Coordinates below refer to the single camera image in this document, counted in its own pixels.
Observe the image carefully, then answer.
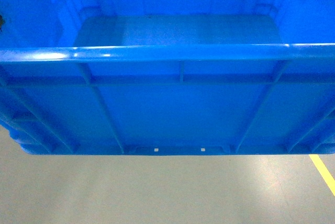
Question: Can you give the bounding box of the large blue plastic crate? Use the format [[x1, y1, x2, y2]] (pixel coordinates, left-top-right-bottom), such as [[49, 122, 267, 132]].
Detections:
[[1, 0, 334, 155]]

